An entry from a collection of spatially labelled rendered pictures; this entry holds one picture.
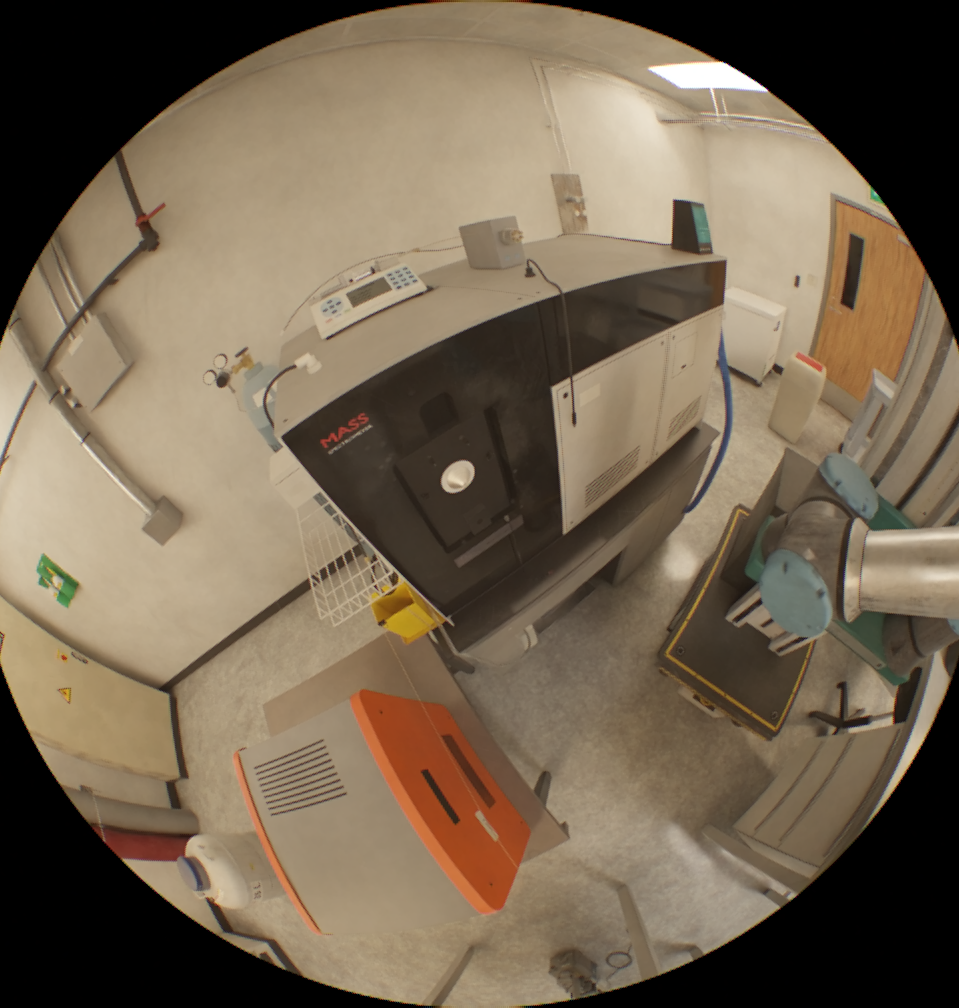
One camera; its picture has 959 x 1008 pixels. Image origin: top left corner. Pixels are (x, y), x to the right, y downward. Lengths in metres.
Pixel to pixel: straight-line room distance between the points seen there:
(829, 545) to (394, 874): 0.75
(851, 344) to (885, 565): 3.55
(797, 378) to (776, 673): 2.04
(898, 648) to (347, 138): 2.39
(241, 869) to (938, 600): 2.32
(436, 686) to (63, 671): 2.88
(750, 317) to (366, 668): 3.65
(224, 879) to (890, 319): 5.77
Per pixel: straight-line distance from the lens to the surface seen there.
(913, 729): 1.31
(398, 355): 0.40
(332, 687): 1.11
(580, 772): 1.60
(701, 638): 1.39
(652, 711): 1.63
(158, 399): 1.69
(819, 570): 0.52
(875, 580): 0.52
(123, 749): 3.17
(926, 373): 0.78
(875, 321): 3.95
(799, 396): 2.86
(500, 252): 0.77
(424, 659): 0.95
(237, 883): 2.08
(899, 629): 1.00
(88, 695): 3.18
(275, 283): 1.51
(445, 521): 0.59
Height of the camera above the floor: 1.57
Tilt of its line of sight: 49 degrees down
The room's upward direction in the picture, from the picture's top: 22 degrees counter-clockwise
